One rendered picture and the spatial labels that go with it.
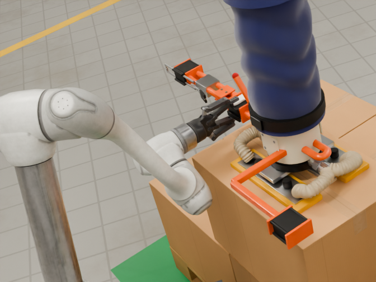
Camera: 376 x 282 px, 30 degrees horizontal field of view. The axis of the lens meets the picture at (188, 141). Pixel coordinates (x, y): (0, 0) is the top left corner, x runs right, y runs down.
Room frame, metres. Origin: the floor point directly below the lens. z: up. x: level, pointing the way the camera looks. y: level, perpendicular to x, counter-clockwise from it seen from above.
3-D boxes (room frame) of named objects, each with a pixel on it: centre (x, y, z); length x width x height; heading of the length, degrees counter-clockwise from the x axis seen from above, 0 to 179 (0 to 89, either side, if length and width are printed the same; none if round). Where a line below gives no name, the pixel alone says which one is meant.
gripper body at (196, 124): (1.88, -0.06, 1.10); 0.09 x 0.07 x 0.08; 114
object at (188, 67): (2.26, -0.07, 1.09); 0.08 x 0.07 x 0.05; 24
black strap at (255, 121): (1.71, -0.31, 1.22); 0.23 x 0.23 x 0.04
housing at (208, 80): (2.13, -0.12, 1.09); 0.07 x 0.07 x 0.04; 24
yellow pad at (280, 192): (1.67, -0.23, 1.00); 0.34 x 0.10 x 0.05; 24
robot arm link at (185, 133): (1.85, 0.01, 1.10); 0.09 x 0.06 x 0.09; 24
